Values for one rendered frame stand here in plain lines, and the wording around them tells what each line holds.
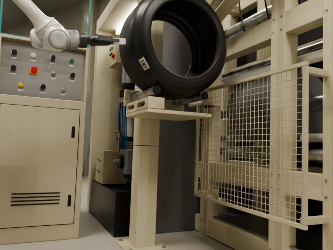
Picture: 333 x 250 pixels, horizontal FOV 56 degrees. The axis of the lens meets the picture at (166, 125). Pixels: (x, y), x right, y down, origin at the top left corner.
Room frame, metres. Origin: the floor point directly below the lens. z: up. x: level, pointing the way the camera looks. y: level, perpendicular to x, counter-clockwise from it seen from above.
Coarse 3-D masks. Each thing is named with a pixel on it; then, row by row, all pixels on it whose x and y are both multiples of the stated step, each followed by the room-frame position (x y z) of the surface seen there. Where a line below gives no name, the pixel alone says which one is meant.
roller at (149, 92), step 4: (148, 88) 1.64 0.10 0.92; (152, 88) 1.56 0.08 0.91; (156, 88) 1.55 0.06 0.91; (160, 88) 1.56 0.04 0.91; (140, 92) 1.72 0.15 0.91; (144, 92) 1.66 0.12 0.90; (148, 92) 1.61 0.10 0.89; (152, 92) 1.57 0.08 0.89; (156, 92) 1.56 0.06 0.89; (160, 92) 1.57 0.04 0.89; (132, 96) 1.84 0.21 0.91; (136, 96) 1.77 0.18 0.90; (140, 96) 1.72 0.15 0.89; (144, 96) 1.68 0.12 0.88; (132, 100) 1.85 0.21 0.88; (136, 100) 1.81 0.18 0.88
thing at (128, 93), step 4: (124, 92) 1.86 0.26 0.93; (128, 92) 1.85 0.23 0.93; (132, 92) 1.86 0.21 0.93; (136, 92) 1.88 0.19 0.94; (124, 96) 1.85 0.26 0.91; (128, 96) 1.86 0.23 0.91; (152, 96) 1.92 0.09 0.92; (124, 100) 1.85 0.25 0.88; (128, 100) 1.86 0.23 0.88; (168, 100) 1.97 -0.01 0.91; (172, 100) 1.97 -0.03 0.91; (124, 104) 1.85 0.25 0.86; (168, 104) 1.97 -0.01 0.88; (172, 104) 1.97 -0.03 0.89; (168, 108) 1.97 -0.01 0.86; (172, 108) 1.98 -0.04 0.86; (176, 108) 1.99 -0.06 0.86; (180, 108) 2.00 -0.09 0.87
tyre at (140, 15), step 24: (144, 0) 1.53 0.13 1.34; (168, 0) 1.54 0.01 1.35; (192, 0) 1.60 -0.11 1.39; (144, 24) 1.49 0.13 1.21; (192, 24) 1.89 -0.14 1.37; (216, 24) 1.66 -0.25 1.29; (120, 48) 1.66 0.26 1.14; (144, 48) 1.50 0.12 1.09; (192, 48) 1.92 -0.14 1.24; (216, 48) 1.82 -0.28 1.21; (144, 72) 1.55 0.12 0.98; (168, 72) 1.55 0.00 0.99; (192, 72) 1.92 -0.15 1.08; (216, 72) 1.67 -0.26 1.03; (168, 96) 1.69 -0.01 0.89
